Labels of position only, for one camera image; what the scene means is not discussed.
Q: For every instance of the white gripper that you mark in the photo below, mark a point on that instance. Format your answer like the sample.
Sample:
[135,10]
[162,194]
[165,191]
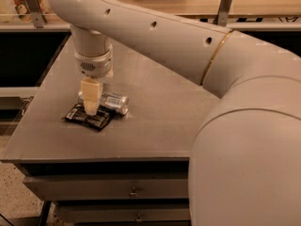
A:
[94,66]

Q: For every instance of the silver blue redbull can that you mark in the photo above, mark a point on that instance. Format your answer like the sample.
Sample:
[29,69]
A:
[112,101]

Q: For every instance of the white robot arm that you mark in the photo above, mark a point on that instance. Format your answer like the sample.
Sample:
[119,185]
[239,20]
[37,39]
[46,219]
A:
[245,164]

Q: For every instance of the black snack packet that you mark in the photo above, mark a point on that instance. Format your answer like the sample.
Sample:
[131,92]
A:
[98,122]

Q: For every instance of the grey upper drawer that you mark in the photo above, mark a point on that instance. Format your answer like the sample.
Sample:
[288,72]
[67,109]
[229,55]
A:
[90,187]

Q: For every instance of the grey drawer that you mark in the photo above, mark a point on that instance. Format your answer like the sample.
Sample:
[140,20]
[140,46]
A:
[123,213]
[90,187]

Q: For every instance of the grey lower drawer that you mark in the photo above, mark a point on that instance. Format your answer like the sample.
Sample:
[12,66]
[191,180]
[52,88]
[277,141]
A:
[123,213]

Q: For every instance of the colourful snack bag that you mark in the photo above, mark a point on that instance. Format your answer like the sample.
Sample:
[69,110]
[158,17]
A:
[13,11]

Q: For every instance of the left metal bracket post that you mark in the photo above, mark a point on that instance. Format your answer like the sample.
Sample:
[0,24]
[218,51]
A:
[36,13]

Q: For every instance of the metal bracket post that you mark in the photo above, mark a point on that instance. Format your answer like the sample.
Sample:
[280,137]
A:
[36,13]
[223,13]

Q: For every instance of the right metal bracket post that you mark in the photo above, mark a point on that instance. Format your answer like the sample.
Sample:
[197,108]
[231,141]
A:
[223,13]

